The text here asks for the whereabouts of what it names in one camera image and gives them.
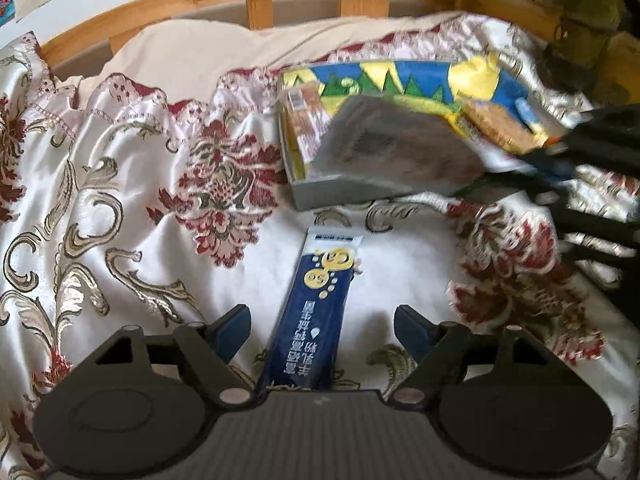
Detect blue milk powder sachet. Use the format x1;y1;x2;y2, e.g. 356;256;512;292
257;226;363;393

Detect grey transparent snack bag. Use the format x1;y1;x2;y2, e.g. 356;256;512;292
312;96;486;195

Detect pink wafer snack packet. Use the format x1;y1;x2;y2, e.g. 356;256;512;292
281;80;331;164

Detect cracker packet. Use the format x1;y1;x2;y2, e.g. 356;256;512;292
461;100;539;155

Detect floral satin bedspread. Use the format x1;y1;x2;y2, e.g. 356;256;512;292
0;8;640;480

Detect grey tray with colourful lining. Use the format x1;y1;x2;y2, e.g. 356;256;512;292
278;56;552;210

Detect cream pillow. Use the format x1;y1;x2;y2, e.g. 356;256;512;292
55;11;458;106

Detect wooden bed frame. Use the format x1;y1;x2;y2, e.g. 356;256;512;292
41;0;560;67

